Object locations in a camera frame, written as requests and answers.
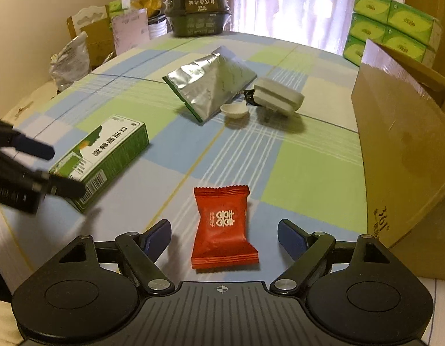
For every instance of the white plastic spoon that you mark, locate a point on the white plastic spoon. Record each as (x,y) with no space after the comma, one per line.
(234,110)

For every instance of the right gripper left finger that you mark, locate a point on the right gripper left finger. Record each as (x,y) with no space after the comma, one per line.
(139,253)

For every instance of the red candy packet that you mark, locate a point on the red candy packet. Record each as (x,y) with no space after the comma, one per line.
(221,238)

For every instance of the clear plastic bag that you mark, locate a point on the clear plastic bag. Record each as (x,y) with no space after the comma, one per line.
(71,64)

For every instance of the white carved chair back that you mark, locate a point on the white carved chair back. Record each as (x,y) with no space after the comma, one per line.
(84,17)

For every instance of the brown cardboard box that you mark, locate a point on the brown cardboard box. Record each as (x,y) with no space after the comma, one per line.
(399,105)

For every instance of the dark green food container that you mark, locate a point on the dark green food container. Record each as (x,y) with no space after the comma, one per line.
(193,18)

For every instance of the green white medicine box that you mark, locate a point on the green white medicine box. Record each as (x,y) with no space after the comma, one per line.
(101,156)

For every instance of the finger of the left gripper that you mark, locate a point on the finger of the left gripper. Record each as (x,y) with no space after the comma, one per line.
(12,138)
(60,185)

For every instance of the silver foil bag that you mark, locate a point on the silver foil bag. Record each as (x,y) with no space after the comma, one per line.
(207,83)

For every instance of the yellow plastic bag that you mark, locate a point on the yellow plastic bag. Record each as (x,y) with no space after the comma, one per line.
(153,7)

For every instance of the checkered tablecloth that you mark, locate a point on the checkered tablecloth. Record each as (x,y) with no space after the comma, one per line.
(62,265)

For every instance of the white power adapter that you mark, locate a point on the white power adapter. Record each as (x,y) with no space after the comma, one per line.
(277,97)

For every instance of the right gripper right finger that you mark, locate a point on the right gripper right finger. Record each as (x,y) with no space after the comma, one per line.
(309,252)

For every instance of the green tissue box stack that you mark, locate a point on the green tissue box stack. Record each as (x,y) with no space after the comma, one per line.
(396,25)

